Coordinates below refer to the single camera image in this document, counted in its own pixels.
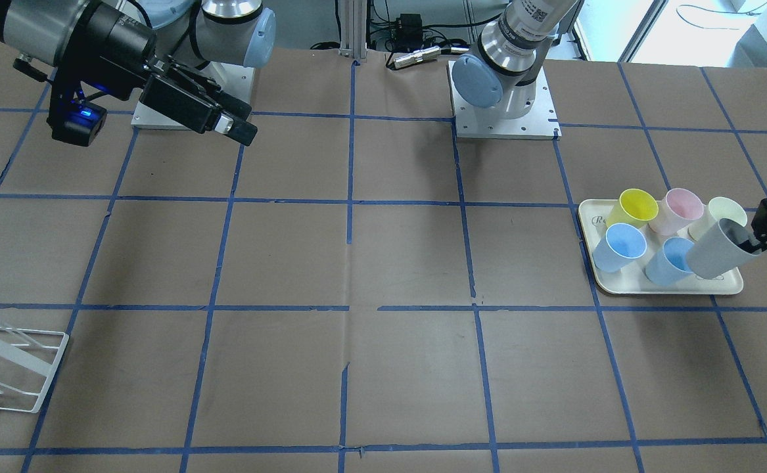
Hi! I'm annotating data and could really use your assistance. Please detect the yellow plastic cup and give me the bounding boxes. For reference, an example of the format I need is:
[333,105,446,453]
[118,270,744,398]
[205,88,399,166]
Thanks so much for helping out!
[605,189,659,229]

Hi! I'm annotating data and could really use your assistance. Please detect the cream plastic tray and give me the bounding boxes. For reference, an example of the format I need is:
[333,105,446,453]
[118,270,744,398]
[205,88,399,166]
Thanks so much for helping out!
[578,200,744,294]

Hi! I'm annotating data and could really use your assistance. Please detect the aluminium frame post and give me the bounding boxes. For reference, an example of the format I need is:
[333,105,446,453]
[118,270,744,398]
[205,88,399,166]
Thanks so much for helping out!
[337,0,370,64]

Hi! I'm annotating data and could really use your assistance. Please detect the grey plastic cup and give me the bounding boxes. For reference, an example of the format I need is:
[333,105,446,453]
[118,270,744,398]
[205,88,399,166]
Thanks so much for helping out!
[686,218,763,279]

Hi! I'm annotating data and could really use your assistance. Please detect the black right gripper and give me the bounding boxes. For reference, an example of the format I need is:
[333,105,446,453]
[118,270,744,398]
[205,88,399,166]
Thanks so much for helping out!
[61,1,258,146]

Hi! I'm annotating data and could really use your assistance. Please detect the pink plastic cup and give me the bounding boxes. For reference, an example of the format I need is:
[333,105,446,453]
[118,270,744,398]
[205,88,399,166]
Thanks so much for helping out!
[649,188,705,236]

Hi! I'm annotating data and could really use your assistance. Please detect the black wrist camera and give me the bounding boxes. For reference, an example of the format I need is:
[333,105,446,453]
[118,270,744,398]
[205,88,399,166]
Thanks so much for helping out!
[47,66,108,147]

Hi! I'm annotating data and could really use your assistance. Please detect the pale green plastic cup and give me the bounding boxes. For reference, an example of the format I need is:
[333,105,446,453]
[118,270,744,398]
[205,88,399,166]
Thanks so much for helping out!
[687,196,749,240]

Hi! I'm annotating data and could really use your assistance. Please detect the light blue plastic cup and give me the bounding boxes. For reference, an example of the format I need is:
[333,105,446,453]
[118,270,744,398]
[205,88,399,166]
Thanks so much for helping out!
[592,223,647,273]

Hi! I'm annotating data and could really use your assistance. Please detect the white wire cup rack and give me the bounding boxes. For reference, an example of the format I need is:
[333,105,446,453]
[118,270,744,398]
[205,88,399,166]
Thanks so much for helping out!
[0,317,70,413]

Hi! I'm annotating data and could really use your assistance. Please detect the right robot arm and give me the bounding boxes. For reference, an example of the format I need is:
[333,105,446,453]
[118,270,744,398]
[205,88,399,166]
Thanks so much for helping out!
[0,1,276,146]

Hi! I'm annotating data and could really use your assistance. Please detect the silver metal connector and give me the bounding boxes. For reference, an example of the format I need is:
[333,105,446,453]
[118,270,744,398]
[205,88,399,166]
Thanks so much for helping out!
[385,46,444,71]

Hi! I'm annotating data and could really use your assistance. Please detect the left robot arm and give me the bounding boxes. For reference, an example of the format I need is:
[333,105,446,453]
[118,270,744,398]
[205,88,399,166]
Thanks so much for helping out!
[449,1,576,139]

